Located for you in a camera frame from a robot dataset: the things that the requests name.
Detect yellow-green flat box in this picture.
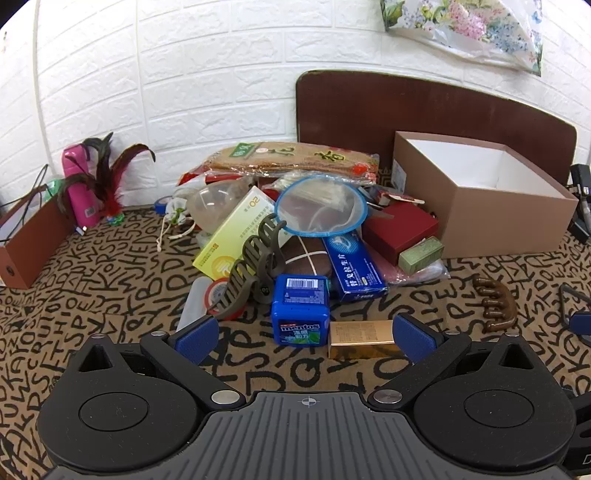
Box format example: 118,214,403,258
192,185,279,282

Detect small green box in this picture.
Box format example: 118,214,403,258
397,236,445,273

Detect pink bottle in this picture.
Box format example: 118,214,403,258
62,143,105,230

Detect burlap packet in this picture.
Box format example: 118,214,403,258
203,141,380,179

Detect white plastic case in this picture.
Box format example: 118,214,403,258
177,276,213,331

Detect brown wooden massage comb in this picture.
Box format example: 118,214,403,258
470,275,521,333

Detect brown wooden board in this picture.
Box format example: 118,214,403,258
295,69,578,186

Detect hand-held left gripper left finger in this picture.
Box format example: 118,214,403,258
69,318,245,411

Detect pink plastic bag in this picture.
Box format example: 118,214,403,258
380,256,451,287

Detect red feather shuttlecock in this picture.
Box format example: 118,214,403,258
57,132,156,227

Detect red plastic packet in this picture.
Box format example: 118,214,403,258
177,168,260,186

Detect blue mint box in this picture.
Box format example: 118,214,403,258
271,274,331,347

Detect green plastic item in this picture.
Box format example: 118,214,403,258
43,178,66,204

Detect brown open paper box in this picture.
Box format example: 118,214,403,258
0,184,77,290

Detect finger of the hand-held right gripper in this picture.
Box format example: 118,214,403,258
558,284,591,347

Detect blue toothpaste box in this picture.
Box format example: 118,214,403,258
321,232,389,304

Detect white drawstring pouch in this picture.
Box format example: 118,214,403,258
156,198,201,253

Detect floral plastic bag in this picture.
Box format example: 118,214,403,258
380,0,546,77

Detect brown pouch white stripes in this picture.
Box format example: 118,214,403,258
276,235,334,280

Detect olive hair claw clip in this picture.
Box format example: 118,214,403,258
207,215,290,322

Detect black device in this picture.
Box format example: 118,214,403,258
569,163,591,241

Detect brown cardboard box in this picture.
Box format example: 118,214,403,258
392,131,579,260

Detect blue-rimmed mesh strainer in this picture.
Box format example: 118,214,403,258
275,175,370,239

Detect gold small box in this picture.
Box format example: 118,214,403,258
328,320,403,360

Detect dark red box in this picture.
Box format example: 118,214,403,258
362,202,440,267

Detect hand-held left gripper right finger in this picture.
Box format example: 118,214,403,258
368,313,543,411

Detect clear plastic bottle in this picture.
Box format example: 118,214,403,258
187,177,256,234

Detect red tape roll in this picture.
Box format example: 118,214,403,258
207,279,242,320

